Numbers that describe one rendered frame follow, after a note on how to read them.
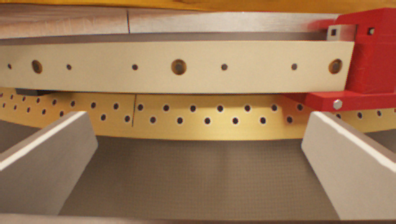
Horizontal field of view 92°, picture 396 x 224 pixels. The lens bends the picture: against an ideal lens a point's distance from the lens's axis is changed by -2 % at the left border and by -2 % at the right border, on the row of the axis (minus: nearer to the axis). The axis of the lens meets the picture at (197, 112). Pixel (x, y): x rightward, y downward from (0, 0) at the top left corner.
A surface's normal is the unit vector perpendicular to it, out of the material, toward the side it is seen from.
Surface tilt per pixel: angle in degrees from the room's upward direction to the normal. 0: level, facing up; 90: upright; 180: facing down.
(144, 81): 90
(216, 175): 62
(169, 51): 90
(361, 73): 90
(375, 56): 90
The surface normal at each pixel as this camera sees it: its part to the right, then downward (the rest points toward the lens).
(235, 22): 0.02, 0.32
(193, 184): -0.05, -0.16
